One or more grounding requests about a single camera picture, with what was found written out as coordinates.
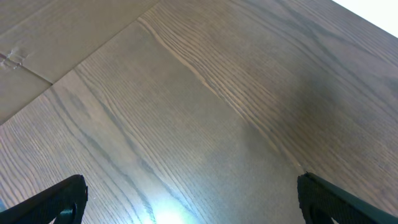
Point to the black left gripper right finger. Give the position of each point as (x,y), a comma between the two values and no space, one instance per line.
(322,202)

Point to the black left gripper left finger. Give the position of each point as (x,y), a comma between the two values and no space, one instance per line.
(63,202)

